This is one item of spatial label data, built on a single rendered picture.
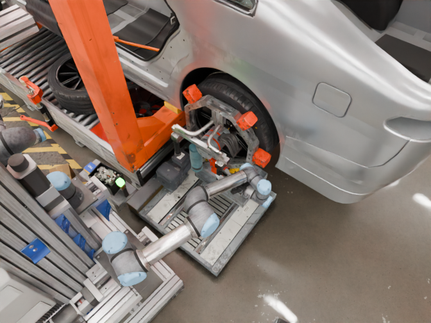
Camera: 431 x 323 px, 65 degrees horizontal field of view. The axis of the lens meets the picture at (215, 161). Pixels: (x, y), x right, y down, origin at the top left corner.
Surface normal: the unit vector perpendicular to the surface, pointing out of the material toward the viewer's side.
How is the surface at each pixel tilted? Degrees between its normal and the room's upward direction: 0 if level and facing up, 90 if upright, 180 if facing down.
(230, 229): 0
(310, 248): 0
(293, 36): 65
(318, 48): 59
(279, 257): 0
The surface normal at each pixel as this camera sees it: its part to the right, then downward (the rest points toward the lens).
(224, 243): 0.00, -0.55
